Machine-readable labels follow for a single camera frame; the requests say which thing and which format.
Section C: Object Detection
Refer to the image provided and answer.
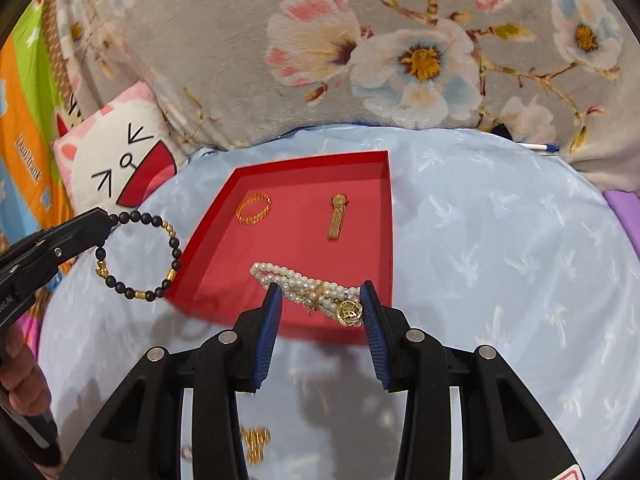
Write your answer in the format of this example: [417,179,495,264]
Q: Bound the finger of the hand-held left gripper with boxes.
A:
[0,208,118,267]
[10,227,113,302]

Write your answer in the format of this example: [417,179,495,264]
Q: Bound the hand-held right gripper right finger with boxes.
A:
[361,280,586,480]

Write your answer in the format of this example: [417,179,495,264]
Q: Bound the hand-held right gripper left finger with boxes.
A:
[60,282,284,480]

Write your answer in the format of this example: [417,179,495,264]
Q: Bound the white pearl bracelet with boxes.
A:
[250,261,363,328]

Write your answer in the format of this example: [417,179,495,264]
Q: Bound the red shallow box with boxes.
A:
[165,150,396,347]

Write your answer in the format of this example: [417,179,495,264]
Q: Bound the dark bead bracelet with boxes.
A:
[95,210,183,303]

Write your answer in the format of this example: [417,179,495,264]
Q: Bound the gold chain bracelet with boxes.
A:
[240,427,272,463]

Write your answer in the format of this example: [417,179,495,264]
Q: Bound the person's left hand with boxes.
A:
[0,327,52,413]

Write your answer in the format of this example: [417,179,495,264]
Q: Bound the cat face pillow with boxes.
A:
[52,82,191,213]

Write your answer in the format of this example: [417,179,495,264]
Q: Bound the colourful printed cloth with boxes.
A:
[0,0,76,271]

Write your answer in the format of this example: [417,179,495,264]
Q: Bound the gold wristwatch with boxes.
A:
[327,194,351,242]

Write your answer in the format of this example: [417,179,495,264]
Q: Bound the gold bangle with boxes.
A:
[236,192,273,226]

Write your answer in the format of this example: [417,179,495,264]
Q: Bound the light blue palm-print sheet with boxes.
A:
[37,125,636,480]

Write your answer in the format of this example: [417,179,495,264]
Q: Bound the grey floral blanket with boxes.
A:
[50,0,640,196]

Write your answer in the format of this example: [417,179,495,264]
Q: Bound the purple pad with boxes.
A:
[602,190,640,261]

